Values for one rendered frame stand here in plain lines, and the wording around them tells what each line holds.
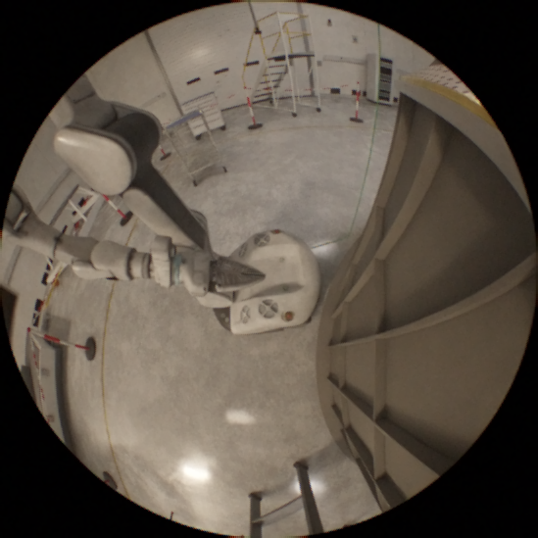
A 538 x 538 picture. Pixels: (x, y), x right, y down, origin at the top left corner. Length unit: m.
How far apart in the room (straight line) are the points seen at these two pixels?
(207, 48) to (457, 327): 7.53
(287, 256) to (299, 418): 1.01
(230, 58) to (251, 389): 7.68
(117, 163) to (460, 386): 0.61
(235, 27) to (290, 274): 7.36
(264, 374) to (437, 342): 1.05
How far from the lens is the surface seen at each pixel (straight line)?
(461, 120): 0.21
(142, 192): 0.50
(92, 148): 0.43
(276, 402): 1.22
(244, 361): 1.22
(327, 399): 1.19
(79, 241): 0.48
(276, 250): 0.98
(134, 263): 0.40
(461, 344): 0.24
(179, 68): 7.65
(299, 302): 0.83
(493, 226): 0.22
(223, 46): 7.34
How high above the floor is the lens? 1.16
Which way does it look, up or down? 62 degrees down
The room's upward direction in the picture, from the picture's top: 21 degrees counter-clockwise
